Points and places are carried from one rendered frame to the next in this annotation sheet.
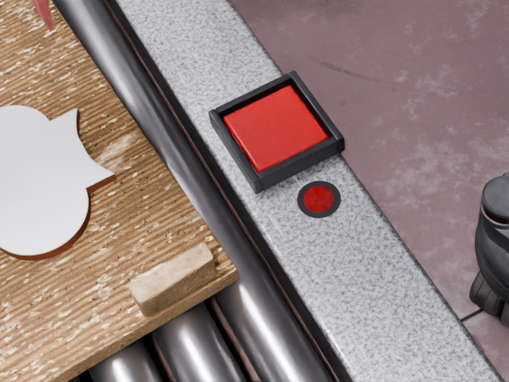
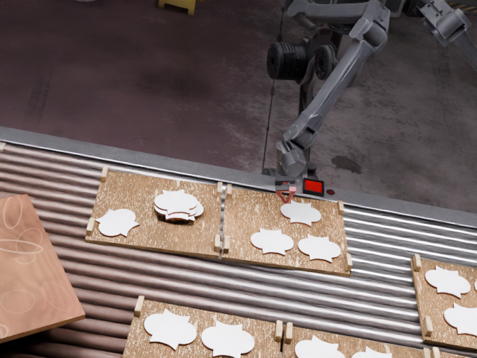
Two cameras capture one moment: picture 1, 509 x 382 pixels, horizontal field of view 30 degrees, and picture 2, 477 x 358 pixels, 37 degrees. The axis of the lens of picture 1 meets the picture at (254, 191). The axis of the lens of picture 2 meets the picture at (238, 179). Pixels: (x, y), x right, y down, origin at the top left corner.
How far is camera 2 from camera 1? 2.23 m
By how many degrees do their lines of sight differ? 51
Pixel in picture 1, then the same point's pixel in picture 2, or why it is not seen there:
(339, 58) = not seen: hidden behind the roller
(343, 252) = (343, 195)
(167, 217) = (324, 204)
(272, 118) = (311, 185)
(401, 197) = not seen: hidden behind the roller
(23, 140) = (292, 208)
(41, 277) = (323, 221)
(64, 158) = (302, 206)
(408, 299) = (357, 194)
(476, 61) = not seen: hidden behind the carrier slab
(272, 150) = (319, 189)
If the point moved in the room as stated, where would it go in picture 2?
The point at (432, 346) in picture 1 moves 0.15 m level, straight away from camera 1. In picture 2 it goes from (367, 197) to (336, 176)
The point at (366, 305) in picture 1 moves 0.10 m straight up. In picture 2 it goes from (354, 199) to (362, 177)
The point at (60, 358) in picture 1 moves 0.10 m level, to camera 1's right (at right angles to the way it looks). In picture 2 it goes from (341, 226) to (349, 211)
